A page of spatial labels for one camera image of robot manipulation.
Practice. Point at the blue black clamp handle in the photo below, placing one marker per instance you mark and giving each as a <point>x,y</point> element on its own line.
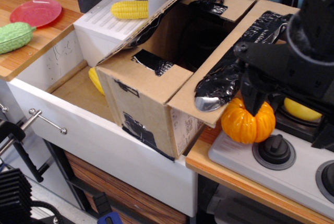
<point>106,214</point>

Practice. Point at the yellow toy lemon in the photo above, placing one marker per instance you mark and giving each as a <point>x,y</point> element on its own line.
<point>300,111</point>

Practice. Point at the black stove knob right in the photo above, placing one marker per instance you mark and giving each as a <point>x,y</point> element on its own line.
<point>324,179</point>

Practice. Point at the white toy sink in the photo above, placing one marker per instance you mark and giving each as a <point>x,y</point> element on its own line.
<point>55,80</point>

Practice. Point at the yellow toy in sink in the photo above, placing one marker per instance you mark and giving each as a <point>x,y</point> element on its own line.
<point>95,80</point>

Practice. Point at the red plastic plate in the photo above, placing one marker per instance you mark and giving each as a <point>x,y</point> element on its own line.
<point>36,13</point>

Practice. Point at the orange toy pumpkin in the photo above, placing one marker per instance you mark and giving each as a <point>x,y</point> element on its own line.
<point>245,128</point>

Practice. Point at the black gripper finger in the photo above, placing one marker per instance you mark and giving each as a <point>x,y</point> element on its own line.
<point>254,93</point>

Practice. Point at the metal towel bar handle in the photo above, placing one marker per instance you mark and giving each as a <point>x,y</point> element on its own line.
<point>47,120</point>

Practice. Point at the black metal clamp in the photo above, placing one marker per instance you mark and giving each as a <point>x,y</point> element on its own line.
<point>14,135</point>

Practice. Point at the taped cardboard box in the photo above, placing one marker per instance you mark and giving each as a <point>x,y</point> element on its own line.
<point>151,94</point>

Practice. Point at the green toy bitter gourd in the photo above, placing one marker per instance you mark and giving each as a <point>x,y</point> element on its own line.
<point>15,35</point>

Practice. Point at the black ribbed heat sink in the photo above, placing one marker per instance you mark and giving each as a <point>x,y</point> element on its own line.
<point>15,197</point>

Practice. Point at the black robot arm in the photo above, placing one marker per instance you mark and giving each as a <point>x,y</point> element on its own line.
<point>311,31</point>

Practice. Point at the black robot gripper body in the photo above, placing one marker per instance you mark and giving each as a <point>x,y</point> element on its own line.
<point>289,67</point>

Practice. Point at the yellow toy corn cob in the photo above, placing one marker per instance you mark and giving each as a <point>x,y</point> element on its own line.
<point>130,9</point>

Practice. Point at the white toy stove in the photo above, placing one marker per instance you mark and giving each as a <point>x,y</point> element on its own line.
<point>297,183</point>

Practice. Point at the black stove burner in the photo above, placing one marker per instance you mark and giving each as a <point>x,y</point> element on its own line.
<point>290,124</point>

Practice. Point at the black stove knob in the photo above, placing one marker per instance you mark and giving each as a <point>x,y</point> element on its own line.
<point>324,179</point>
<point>275,153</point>

